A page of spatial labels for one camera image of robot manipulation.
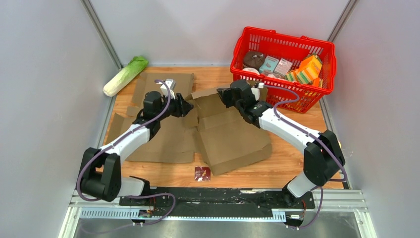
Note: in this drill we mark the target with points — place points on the brown cardboard box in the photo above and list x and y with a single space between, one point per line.
225 141

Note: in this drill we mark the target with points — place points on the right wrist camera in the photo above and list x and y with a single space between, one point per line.
258 91

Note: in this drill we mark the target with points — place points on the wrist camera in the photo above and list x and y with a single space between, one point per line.
167 88
258 91

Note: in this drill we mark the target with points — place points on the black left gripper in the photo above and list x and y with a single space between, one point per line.
182 107

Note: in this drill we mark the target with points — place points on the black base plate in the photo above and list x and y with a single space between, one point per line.
218 202

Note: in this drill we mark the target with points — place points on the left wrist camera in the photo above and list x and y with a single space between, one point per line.
167 88

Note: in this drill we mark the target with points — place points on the teal packet box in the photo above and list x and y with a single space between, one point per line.
269 65

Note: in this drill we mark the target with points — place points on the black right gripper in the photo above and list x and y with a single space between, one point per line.
225 94

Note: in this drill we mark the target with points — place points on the orange yellow striped box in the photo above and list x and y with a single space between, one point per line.
308 72

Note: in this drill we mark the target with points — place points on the red plastic basket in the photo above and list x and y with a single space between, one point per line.
292 67

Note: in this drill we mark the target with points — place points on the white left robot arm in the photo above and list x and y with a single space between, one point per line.
100 172

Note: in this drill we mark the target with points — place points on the red candy packet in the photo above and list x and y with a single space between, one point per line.
202 174

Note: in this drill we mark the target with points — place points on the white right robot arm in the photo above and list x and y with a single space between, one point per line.
322 153

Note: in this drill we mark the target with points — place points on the pink white packet box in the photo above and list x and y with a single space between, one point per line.
283 67

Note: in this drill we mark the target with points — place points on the brown round container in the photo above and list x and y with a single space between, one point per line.
253 59

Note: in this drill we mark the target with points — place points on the aluminium frame rail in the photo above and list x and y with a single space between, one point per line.
342 211

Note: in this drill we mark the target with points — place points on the napa cabbage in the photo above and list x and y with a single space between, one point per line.
125 76

